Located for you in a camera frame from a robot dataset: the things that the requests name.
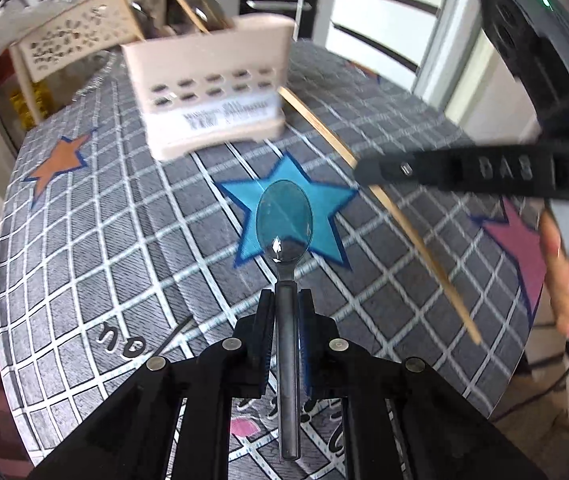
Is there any beige cut-out pattern chair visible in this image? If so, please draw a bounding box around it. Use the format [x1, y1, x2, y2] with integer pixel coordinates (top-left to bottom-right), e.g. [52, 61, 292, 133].
[10, 0, 138, 126]

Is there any beige utensil holder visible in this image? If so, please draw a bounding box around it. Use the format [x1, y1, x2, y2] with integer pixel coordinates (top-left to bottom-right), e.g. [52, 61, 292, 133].
[121, 15, 296, 162]

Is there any white refrigerator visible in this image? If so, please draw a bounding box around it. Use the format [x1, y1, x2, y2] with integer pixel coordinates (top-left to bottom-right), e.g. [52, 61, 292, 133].
[324, 0, 472, 78]

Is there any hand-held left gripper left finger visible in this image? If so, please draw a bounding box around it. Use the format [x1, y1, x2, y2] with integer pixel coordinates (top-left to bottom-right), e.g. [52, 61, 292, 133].
[27, 289, 276, 480]

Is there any metal spoon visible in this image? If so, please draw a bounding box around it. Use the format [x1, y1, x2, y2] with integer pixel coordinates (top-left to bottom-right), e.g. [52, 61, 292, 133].
[256, 179, 315, 461]

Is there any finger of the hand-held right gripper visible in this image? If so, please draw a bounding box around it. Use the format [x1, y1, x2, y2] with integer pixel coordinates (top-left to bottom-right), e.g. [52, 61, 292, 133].
[353, 143, 569, 202]

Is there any yellow crate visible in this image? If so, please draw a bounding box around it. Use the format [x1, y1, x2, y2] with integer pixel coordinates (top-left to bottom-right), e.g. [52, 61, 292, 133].
[8, 77, 51, 130]

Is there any grey checked star tablecloth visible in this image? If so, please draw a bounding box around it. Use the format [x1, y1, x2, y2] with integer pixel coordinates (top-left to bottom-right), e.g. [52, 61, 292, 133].
[0, 40, 550, 480]

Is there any black cable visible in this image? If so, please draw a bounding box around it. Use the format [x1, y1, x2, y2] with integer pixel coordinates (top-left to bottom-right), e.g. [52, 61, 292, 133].
[488, 335, 569, 422]

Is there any black cabinet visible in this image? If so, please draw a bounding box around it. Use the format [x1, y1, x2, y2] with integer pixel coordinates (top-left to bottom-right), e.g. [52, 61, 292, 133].
[238, 0, 337, 42]

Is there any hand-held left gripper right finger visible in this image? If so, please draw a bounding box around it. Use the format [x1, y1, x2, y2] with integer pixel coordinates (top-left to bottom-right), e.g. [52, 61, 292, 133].
[297, 289, 547, 480]

